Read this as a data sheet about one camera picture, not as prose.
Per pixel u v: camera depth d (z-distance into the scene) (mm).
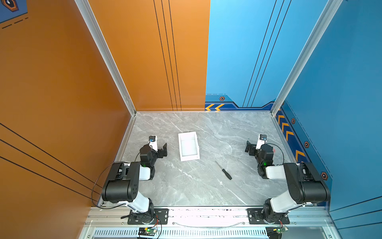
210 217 754
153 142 809
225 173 873
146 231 706
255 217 725
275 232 706
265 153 711
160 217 737
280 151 992
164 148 907
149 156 734
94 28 757
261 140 806
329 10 707
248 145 855
